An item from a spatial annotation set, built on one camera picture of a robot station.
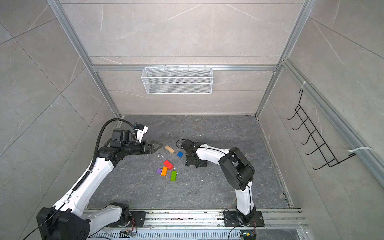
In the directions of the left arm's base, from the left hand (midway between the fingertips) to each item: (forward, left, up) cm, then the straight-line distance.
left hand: (156, 142), depth 76 cm
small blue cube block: (+6, -11, -23) cm, 26 cm away
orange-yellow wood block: (-6, -1, -22) cm, 23 cm away
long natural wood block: (+9, -3, -22) cm, 24 cm away
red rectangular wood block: (-3, -4, -21) cm, 21 cm away
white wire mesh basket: (+46, -10, +7) cm, 48 cm away
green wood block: (-10, -7, -22) cm, 25 cm away
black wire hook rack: (-17, -76, +9) cm, 78 cm away
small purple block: (-6, +2, -22) cm, 23 cm away
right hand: (-1, -20, -23) cm, 31 cm away
